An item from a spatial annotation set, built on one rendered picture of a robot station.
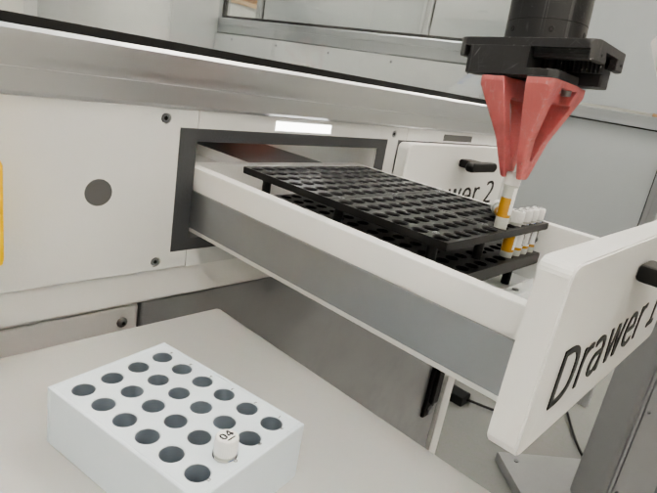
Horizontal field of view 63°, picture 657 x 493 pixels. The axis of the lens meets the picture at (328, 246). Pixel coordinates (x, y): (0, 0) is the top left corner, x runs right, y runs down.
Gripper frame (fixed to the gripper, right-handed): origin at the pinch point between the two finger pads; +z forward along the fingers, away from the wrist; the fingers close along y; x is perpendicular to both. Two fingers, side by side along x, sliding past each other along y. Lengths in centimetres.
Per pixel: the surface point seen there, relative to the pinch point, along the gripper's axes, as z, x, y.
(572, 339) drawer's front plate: 7.7, -11.9, 10.2
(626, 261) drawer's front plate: 3.9, -6.1, 10.5
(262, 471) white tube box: 16.9, -23.7, -0.1
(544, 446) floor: 91, 124, -24
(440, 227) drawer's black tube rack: 5.1, -5.6, -2.4
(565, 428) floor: 90, 141, -24
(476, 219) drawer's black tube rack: 4.8, 0.4, -2.5
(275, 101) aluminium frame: -2.5, -5.5, -22.6
